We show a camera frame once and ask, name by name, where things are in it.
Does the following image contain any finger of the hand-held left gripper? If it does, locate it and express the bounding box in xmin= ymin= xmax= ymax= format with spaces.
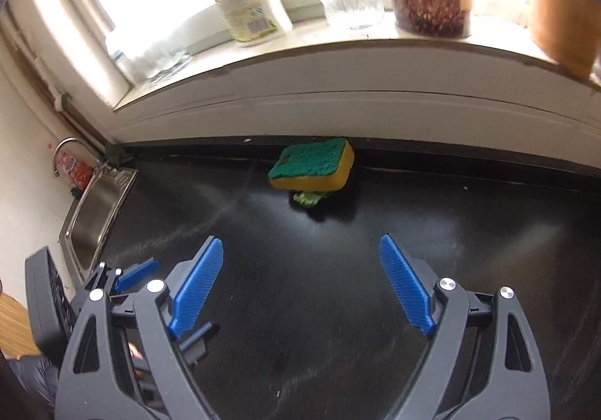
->
xmin=176 ymin=323 xmax=220 ymax=363
xmin=85 ymin=258 xmax=161 ymax=304

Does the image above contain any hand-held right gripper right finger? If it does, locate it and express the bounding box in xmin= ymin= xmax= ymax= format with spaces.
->
xmin=379 ymin=233 xmax=551 ymax=420

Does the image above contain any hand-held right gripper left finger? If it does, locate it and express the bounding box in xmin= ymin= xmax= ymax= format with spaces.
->
xmin=54 ymin=236 xmax=225 ymax=420

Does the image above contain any small green plastic piece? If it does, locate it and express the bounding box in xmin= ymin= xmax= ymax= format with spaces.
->
xmin=292 ymin=190 xmax=332 ymax=209

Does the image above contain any steel sink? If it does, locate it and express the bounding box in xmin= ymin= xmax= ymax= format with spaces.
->
xmin=59 ymin=164 xmax=139 ymax=282

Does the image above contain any person's dark clothing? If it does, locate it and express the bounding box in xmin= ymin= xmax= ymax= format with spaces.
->
xmin=5 ymin=353 xmax=63 ymax=420

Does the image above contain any steel faucet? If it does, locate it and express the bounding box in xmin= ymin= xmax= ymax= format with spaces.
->
xmin=53 ymin=137 xmax=108 ymax=179

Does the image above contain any red printed packet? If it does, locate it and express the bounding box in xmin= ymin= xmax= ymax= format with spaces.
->
xmin=59 ymin=155 xmax=95 ymax=192

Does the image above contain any dark green object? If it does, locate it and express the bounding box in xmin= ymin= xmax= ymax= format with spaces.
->
xmin=104 ymin=143 xmax=134 ymax=166

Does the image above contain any yellow and green sponge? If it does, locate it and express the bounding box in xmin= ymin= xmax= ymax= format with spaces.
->
xmin=267 ymin=137 xmax=355 ymax=192

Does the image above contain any clear drinking glass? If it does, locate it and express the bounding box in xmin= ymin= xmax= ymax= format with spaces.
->
xmin=106 ymin=28 xmax=152 ymax=83

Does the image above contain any white windowsill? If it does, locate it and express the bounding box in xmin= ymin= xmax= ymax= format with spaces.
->
xmin=113 ymin=19 xmax=601 ymax=120

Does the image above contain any wall pipe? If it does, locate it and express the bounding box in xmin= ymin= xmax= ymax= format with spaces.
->
xmin=0 ymin=12 xmax=118 ymax=151

